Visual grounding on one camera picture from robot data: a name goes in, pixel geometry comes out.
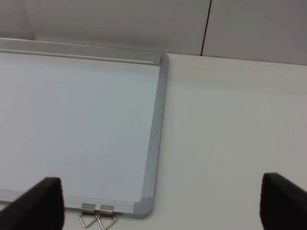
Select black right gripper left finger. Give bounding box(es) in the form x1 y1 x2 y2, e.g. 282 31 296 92
0 177 65 230

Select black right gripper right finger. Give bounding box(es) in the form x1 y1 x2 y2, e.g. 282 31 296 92
260 172 307 230

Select white aluminium-framed whiteboard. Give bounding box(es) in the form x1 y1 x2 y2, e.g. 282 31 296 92
0 52 169 218

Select silver whiteboard pen tray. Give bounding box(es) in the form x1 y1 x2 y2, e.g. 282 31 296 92
0 38 167 66

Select left metal hanging clip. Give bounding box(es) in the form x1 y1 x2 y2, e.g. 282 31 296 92
79 203 98 229

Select metal hanging clip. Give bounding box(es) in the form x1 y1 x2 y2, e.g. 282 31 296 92
79 203 98 229
97 205 117 230

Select right metal hanging clip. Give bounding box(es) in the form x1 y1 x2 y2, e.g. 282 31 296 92
97 205 117 230

